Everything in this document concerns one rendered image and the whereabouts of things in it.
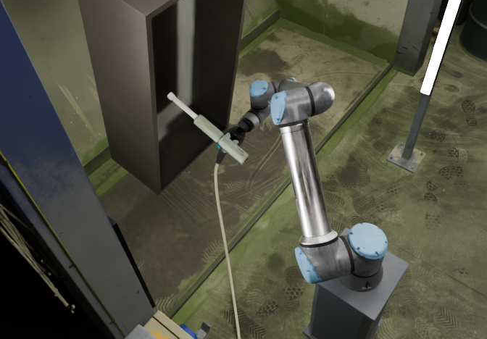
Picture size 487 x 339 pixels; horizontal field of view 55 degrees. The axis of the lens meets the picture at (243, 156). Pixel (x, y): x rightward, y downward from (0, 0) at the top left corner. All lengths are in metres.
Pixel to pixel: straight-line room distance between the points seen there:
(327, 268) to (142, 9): 1.12
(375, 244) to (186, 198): 1.52
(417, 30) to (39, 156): 3.07
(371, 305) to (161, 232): 1.41
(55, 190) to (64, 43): 2.10
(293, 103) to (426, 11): 2.09
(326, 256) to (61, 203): 0.98
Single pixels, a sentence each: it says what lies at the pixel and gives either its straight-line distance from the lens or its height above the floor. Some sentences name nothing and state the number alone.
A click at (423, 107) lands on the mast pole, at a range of 3.01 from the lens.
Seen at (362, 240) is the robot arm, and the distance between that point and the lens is 1.85.
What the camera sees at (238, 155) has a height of 0.84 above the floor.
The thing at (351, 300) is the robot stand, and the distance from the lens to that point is 2.04.
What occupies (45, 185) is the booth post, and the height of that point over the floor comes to 1.61.
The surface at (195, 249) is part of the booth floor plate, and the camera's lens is 2.83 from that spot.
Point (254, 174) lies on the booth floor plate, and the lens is 3.11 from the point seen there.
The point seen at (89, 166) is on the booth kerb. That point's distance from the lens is 3.28.
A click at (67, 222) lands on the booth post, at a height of 1.44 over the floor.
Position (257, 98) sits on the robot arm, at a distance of 2.30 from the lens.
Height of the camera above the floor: 2.48
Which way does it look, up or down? 49 degrees down
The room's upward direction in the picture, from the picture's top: 5 degrees counter-clockwise
